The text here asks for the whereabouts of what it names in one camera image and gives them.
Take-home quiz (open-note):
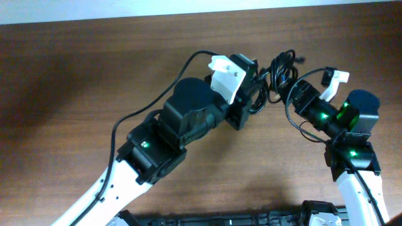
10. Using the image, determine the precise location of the black cable bundle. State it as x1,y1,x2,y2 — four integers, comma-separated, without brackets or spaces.
249,49,306,116

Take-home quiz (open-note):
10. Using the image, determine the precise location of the camera cable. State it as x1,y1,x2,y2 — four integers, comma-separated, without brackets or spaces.
68,50,219,226
285,67,387,226

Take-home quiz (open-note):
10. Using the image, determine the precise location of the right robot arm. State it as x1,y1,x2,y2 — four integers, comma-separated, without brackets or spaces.
278,78,389,225

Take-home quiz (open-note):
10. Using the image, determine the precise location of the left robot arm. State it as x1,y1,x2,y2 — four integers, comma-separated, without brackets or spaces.
54,76,264,225

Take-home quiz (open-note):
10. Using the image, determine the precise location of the right camera cable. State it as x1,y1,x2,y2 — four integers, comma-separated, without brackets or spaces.
285,67,387,226

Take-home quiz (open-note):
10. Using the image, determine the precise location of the left camera cable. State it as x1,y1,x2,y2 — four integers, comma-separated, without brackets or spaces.
68,50,219,226

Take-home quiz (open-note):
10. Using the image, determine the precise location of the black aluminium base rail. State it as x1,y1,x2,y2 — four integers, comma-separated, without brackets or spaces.
108,200,350,226

